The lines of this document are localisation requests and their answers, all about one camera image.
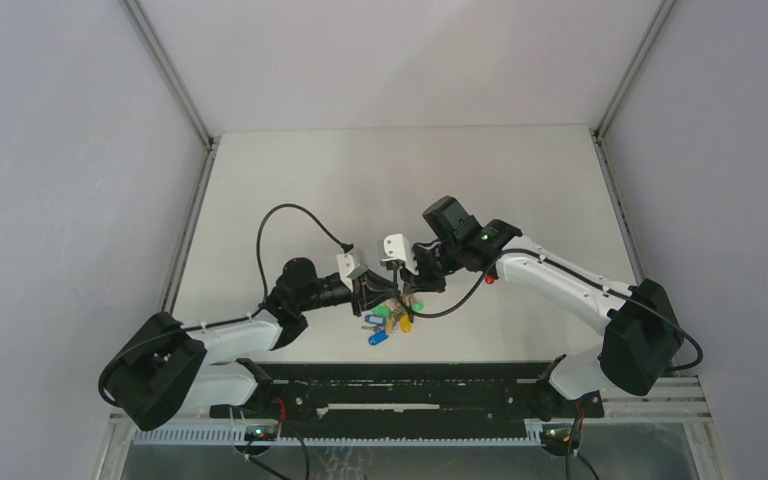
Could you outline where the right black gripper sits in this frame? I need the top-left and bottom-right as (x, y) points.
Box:
(399, 239), (462, 295)

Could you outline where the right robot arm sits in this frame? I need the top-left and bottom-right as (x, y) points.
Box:
(380, 196), (704, 421)

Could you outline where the left black camera cable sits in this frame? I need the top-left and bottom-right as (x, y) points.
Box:
(255, 202), (355, 309)

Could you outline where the left aluminium frame post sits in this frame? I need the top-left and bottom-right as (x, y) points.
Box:
(120, 0), (218, 152)

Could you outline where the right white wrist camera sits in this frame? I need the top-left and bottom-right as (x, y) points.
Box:
(378, 233), (418, 274)

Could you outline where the metal key organizer ring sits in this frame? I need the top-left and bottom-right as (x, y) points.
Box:
(362, 294), (426, 348)

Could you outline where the right black camera cable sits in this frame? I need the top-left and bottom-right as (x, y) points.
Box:
(387, 248), (705, 372)

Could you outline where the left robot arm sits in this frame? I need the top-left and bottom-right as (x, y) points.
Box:
(98, 254), (398, 431)

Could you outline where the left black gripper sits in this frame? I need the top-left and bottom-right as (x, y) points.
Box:
(296, 268), (399, 317)

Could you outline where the black camera cable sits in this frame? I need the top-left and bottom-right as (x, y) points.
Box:
(387, 248), (705, 372)
(255, 202), (355, 309)

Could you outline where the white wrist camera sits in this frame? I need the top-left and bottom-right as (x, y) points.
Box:
(378, 233), (418, 274)
(336, 248), (368, 290)

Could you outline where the aluminium frame post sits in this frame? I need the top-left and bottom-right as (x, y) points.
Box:
(120, 0), (218, 152)
(592, 0), (680, 144)

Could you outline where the right aluminium frame post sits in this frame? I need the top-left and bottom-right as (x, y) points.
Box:
(592, 0), (680, 144)

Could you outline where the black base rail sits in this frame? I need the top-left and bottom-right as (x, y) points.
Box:
(209, 362), (605, 440)

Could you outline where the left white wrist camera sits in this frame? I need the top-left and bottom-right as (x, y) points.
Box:
(336, 248), (368, 290)

